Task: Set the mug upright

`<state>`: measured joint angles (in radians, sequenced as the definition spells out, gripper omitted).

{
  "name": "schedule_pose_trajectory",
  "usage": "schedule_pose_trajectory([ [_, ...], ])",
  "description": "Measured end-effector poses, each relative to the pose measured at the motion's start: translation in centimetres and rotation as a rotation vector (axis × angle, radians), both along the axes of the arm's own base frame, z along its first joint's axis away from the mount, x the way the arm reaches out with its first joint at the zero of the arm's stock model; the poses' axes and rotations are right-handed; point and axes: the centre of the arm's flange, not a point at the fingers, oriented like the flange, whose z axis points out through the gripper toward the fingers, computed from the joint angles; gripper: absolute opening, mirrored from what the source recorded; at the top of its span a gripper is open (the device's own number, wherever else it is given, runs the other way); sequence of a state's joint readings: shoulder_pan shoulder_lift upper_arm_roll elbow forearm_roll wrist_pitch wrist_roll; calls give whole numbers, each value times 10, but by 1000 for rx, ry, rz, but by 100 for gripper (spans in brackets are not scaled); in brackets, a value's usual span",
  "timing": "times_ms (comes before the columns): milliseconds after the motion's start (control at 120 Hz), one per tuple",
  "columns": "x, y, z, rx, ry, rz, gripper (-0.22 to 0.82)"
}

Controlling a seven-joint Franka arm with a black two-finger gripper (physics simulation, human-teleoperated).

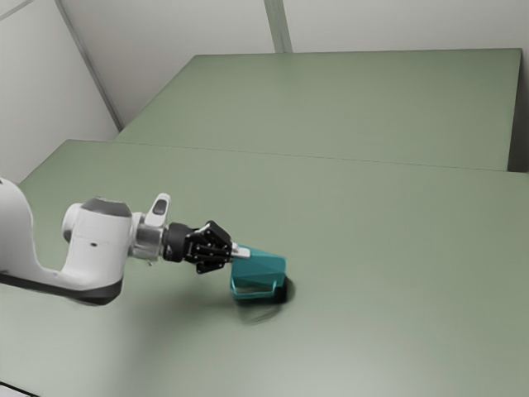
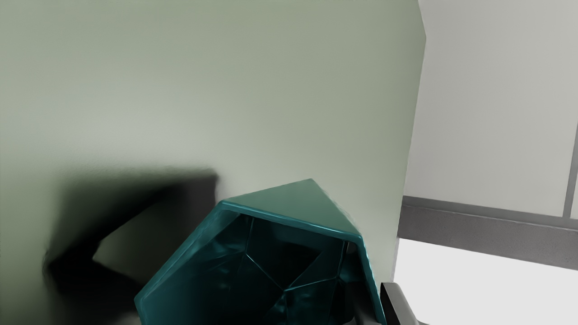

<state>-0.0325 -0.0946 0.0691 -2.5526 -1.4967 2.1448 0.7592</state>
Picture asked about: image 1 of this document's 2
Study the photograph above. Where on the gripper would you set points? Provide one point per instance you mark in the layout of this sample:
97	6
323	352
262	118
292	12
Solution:
198	247

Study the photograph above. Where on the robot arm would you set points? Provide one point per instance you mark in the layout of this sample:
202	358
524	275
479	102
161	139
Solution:
82	248

